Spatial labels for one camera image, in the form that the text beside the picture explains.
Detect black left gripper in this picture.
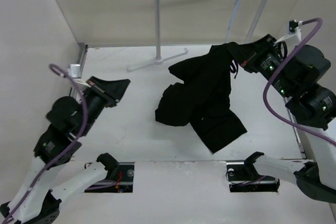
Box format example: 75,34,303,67
78,76,132,136

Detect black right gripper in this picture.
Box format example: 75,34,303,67
229,34,296,98

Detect black trousers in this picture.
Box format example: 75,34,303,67
155,42,249,154

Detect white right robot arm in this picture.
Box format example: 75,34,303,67
234,35,335,203

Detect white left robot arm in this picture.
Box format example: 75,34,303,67
1,77,131,223

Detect translucent blue clothes hanger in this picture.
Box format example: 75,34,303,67
225,0,240,43

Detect white clothes rack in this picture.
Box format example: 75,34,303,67
126,0,268,72

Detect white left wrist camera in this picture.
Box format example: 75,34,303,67
67,64,89,87

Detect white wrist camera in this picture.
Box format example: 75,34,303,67
275,19,303,45
67,64,89,87

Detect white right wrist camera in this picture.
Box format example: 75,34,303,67
275,19,303,45

